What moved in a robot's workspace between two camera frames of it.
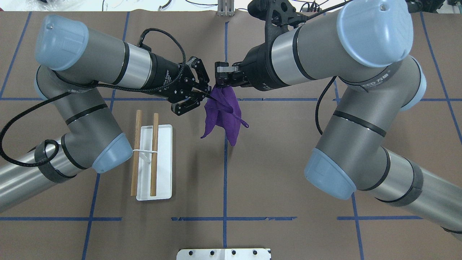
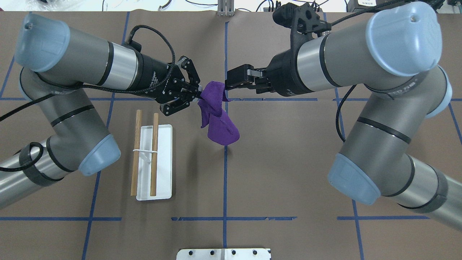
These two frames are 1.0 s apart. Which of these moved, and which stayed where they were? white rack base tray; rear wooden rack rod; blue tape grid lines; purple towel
Moved: purple towel
Stayed: blue tape grid lines; rear wooden rack rod; white rack base tray
